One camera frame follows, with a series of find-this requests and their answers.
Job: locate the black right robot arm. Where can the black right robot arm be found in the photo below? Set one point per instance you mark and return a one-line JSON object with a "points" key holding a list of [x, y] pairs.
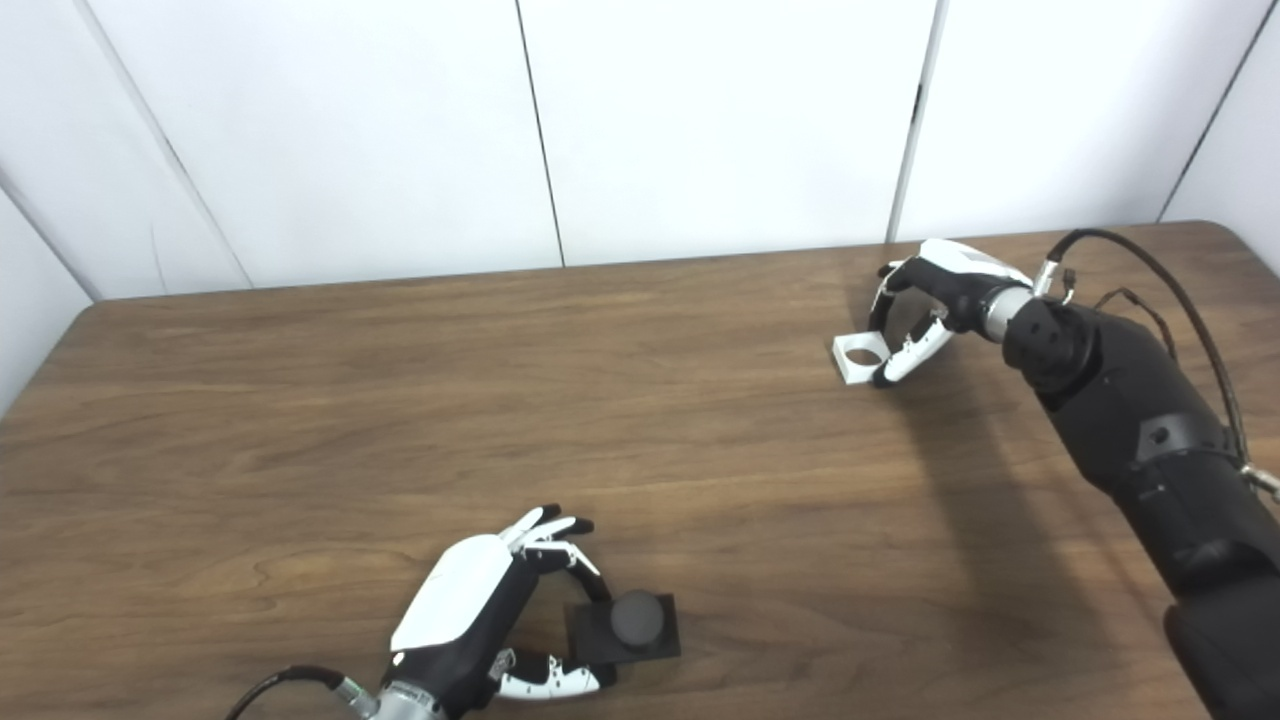
{"points": [[1150, 430]]}

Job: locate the black peg with square base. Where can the black peg with square base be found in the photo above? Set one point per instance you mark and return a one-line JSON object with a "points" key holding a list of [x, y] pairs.
{"points": [[635, 620]]}

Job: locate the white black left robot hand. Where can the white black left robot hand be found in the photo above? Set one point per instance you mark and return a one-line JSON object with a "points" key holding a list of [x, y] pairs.
{"points": [[455, 595]]}

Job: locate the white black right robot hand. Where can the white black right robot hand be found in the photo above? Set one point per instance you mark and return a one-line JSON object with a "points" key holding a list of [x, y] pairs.
{"points": [[960, 280]]}

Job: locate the white square piece with hole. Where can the white square piece with hole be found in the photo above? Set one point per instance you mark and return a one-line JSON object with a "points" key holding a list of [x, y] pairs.
{"points": [[855, 375]]}

